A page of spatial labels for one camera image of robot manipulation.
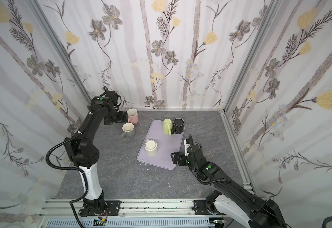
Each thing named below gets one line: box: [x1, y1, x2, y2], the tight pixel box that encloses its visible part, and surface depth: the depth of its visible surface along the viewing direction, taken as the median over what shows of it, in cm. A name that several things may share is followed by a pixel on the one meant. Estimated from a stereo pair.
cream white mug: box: [144, 138, 158, 157], surface depth 92 cm
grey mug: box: [121, 122, 136, 139], surface depth 100 cm
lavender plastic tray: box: [137, 119, 185, 171], surface depth 102 cm
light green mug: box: [162, 118, 173, 137], surface depth 102 cm
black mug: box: [171, 117, 185, 135], surface depth 103 cm
